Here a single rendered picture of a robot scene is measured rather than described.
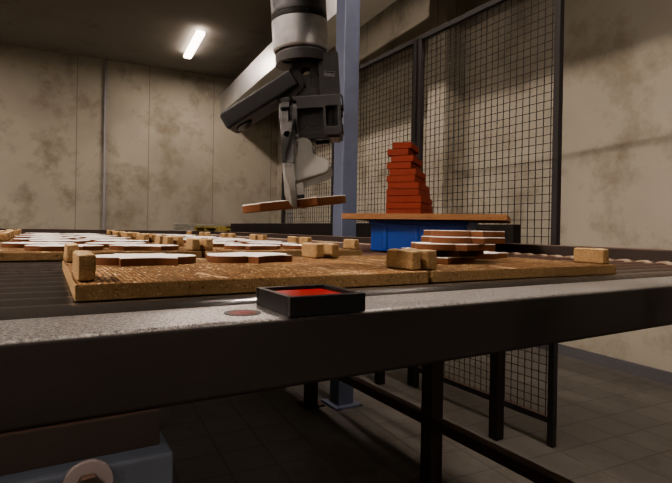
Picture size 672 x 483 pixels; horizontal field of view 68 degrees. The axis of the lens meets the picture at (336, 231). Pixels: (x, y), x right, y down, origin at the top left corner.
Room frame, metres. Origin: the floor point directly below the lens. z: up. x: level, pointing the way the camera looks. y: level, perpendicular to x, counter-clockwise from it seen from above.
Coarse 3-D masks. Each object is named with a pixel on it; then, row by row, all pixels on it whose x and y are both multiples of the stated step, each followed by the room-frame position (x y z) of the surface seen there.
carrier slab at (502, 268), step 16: (352, 256) 0.97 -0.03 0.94; (368, 256) 0.98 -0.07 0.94; (384, 256) 0.99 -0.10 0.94; (432, 272) 0.66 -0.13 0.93; (448, 272) 0.67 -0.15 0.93; (464, 272) 0.68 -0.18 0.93; (480, 272) 0.70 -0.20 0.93; (496, 272) 0.71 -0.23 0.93; (512, 272) 0.73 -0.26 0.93; (528, 272) 0.75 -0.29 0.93; (544, 272) 0.76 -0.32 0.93; (560, 272) 0.78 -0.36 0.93; (576, 272) 0.80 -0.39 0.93; (592, 272) 0.82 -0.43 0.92; (608, 272) 0.85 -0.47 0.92
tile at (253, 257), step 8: (208, 256) 0.75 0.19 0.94; (216, 256) 0.73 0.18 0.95; (224, 256) 0.73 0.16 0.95; (232, 256) 0.73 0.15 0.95; (240, 256) 0.74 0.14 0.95; (248, 256) 0.74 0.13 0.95; (256, 256) 0.73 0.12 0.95; (264, 256) 0.75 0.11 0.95; (272, 256) 0.77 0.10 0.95; (280, 256) 0.78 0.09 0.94; (288, 256) 0.78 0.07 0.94
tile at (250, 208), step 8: (304, 200) 0.63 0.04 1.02; (312, 200) 0.63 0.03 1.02; (320, 200) 0.65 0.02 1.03; (328, 200) 0.65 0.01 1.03; (336, 200) 0.65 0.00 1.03; (344, 200) 0.67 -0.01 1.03; (248, 208) 0.66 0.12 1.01; (256, 208) 0.65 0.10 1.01; (264, 208) 0.63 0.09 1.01; (272, 208) 0.63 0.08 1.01; (280, 208) 0.63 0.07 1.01; (288, 208) 0.65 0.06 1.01
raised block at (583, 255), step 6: (576, 252) 0.90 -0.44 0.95; (582, 252) 0.89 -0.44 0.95; (588, 252) 0.88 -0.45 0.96; (594, 252) 0.87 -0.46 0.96; (600, 252) 0.86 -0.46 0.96; (606, 252) 0.86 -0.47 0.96; (576, 258) 0.90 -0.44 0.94; (582, 258) 0.89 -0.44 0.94; (588, 258) 0.88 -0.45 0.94; (594, 258) 0.87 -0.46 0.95; (600, 258) 0.86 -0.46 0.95; (606, 258) 0.86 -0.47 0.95
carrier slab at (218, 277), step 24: (192, 264) 0.70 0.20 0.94; (216, 264) 0.70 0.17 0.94; (240, 264) 0.71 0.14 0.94; (264, 264) 0.72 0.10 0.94; (288, 264) 0.73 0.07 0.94; (312, 264) 0.74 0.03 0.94; (336, 264) 0.74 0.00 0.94; (360, 264) 0.75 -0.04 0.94; (72, 288) 0.47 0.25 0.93; (96, 288) 0.45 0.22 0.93; (120, 288) 0.46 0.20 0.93; (144, 288) 0.47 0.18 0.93; (168, 288) 0.48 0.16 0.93; (192, 288) 0.49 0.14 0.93; (216, 288) 0.50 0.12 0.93; (240, 288) 0.52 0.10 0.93
